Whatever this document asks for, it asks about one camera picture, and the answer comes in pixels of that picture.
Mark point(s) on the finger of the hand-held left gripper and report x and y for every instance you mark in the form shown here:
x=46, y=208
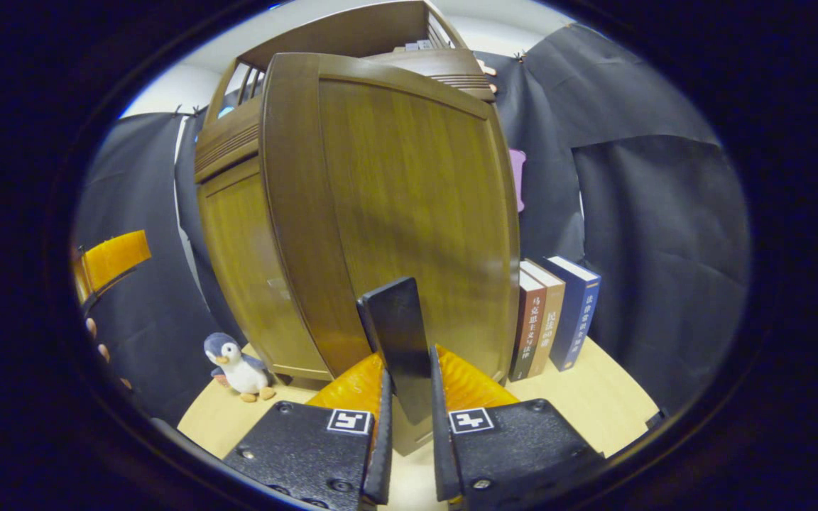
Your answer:
x=114, y=255

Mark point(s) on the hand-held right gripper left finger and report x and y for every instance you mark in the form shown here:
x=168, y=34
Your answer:
x=309, y=447

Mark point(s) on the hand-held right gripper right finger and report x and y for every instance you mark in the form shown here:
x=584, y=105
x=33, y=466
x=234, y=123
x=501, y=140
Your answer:
x=515, y=454

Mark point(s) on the wooden shoe cabinet door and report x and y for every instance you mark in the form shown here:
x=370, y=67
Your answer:
x=246, y=270
x=416, y=177

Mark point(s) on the wooden double-door shoe cabinet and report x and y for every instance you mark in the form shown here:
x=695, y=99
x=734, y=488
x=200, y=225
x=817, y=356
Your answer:
x=352, y=32

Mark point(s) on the plush penguin toy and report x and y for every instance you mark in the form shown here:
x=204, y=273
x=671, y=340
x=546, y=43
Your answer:
x=242, y=369

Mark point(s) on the brown book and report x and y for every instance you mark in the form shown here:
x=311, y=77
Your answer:
x=527, y=326

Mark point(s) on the tan book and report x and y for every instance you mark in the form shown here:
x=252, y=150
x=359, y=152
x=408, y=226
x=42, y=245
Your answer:
x=551, y=319

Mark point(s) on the blue book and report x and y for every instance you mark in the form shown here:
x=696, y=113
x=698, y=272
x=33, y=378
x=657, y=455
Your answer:
x=578, y=319

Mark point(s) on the black backdrop cloth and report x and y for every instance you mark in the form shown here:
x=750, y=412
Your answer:
x=664, y=248

